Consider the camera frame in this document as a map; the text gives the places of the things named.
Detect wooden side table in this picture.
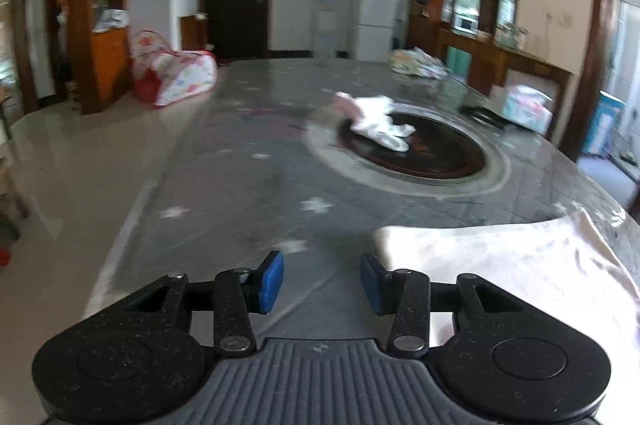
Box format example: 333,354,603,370
437,28,573,141

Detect narrow wooden shelf cabinet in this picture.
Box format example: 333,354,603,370
67,0,133,116

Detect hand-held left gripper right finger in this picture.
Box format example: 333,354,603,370
360,251,521,360

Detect tissue pack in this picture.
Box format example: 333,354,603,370
500,84,555,133

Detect patterned cloth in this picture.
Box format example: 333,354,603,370
389,48,448,80

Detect white garment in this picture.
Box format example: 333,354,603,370
374,208,640,411

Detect white water dispenser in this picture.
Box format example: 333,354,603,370
314,8,338,66

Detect round black table hotplate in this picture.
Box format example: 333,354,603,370
305,102,511,196

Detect white refrigerator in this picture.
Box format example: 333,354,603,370
350,0,401,62

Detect white plastic bag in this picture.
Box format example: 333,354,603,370
95,9,130,31

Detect dark wooden door frame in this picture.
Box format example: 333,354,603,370
565,0,640,161

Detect small wooden cabinet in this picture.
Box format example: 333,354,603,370
180,12,208,51

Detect brown interior door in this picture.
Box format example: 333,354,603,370
0,0,40,115

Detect small white clothes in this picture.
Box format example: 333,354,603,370
334,91,417,152

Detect red plastic basin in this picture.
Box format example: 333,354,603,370
134,78,161,102

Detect light blue carton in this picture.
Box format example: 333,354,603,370
587,90,626,156

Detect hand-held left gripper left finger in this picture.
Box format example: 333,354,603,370
122,250,285,358

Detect pink play tent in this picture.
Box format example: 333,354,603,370
131,30,218,107

